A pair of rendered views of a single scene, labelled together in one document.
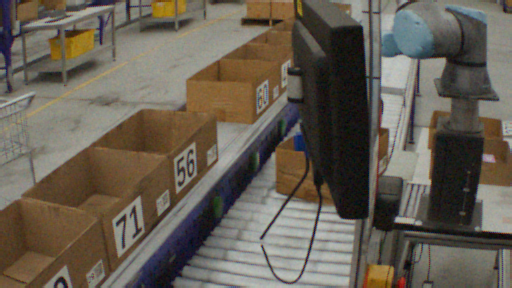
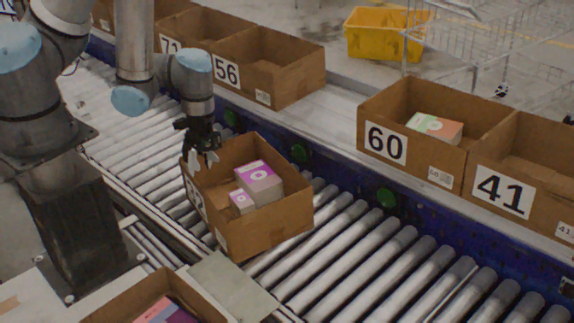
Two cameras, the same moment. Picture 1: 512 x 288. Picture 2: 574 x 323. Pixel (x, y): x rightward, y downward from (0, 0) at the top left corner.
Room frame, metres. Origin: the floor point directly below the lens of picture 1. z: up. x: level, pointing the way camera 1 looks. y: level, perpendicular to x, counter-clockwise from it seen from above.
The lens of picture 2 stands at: (2.88, -1.43, 1.94)
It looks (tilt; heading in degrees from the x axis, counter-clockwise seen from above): 36 degrees down; 120
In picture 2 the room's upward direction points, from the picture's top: 5 degrees counter-clockwise
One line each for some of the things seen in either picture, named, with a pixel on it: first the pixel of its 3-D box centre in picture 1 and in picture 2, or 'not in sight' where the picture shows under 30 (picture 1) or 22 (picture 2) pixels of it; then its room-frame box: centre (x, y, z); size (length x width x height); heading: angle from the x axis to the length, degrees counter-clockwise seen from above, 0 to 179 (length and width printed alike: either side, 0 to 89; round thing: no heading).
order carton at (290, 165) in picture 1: (336, 159); (244, 191); (2.06, -0.29, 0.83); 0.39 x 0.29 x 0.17; 148
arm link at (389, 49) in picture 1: (384, 42); (151, 72); (1.91, -0.43, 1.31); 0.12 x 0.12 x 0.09; 22
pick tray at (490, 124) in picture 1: (467, 133); not in sight; (2.41, -0.98, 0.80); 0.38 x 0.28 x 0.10; 68
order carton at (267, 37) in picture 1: (281, 52); not in sight; (3.31, -0.15, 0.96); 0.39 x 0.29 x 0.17; 162
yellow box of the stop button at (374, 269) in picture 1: (382, 275); not in sight; (1.25, -0.32, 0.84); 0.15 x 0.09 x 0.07; 162
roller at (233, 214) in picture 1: (299, 225); (202, 171); (1.76, -0.14, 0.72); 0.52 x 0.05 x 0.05; 72
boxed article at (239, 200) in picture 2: not in sight; (242, 202); (2.04, -0.29, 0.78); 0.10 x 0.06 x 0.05; 147
